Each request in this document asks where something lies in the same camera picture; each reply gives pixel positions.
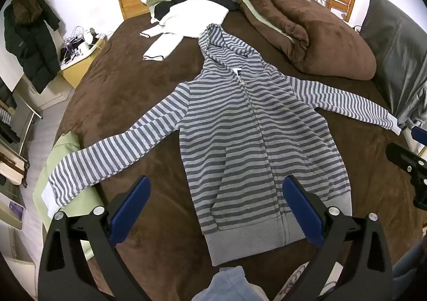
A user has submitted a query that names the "grey pillow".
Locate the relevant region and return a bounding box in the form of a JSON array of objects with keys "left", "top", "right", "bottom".
[{"left": 359, "top": 0, "right": 427, "bottom": 128}]

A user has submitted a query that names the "white sweater with black trim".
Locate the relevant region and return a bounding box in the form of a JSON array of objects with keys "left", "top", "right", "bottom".
[{"left": 139, "top": 0, "right": 230, "bottom": 62}]

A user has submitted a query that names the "purple printed box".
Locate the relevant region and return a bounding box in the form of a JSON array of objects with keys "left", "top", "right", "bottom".
[{"left": 7, "top": 200, "right": 26, "bottom": 222}]

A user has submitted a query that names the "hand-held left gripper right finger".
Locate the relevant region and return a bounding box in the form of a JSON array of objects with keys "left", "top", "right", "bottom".
[{"left": 282, "top": 174, "right": 394, "bottom": 301}]

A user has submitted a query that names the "patterned cloth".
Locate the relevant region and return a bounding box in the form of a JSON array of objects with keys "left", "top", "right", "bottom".
[{"left": 275, "top": 261, "right": 344, "bottom": 301}]

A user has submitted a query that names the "black puffer coat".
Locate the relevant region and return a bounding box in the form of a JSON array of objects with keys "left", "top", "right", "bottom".
[{"left": 3, "top": 0, "right": 61, "bottom": 95}]

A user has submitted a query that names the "yellow bedside cabinet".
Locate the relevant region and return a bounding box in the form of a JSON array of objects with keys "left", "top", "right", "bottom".
[{"left": 60, "top": 36, "right": 107, "bottom": 88}]

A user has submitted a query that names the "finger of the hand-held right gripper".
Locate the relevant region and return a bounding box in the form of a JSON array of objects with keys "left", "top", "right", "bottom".
[
  {"left": 411, "top": 126, "right": 427, "bottom": 147},
  {"left": 386, "top": 143, "right": 427, "bottom": 173}
]

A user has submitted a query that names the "brown fleece blanket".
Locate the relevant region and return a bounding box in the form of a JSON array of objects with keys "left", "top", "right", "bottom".
[{"left": 230, "top": 0, "right": 377, "bottom": 81}]

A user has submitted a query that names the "person's blue denim clothing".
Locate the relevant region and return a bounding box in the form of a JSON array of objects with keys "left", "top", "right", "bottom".
[{"left": 392, "top": 241, "right": 427, "bottom": 291}]

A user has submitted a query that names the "light blue cloth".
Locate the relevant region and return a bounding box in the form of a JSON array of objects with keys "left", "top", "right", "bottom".
[{"left": 192, "top": 266, "right": 267, "bottom": 301}]

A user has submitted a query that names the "light green sheet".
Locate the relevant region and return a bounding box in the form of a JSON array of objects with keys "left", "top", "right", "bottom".
[{"left": 33, "top": 131, "right": 104, "bottom": 262}]

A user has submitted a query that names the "grey striped zip hoodie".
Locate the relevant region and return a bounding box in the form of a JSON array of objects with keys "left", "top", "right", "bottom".
[{"left": 47, "top": 23, "right": 402, "bottom": 266}]

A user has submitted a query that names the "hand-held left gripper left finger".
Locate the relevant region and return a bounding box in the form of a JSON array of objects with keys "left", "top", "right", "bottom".
[{"left": 38, "top": 176, "right": 161, "bottom": 301}]

